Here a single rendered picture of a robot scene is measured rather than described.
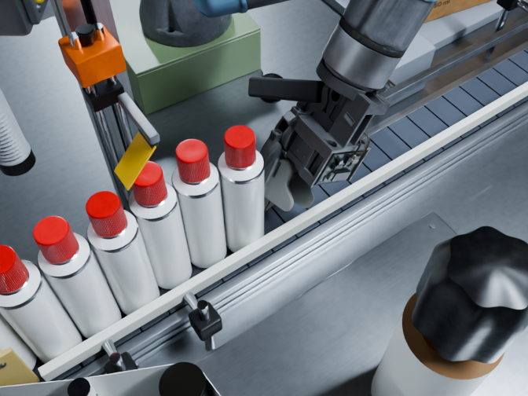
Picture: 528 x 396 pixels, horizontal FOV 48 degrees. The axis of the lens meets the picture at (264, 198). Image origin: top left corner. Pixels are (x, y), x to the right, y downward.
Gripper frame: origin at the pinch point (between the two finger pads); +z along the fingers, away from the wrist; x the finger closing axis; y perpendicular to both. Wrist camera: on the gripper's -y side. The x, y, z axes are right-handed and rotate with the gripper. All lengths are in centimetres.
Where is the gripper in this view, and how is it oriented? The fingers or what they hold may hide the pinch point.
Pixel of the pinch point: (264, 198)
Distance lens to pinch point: 74.7
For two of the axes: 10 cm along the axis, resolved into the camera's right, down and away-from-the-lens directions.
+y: 5.7, 6.7, -4.8
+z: -4.1, 7.4, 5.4
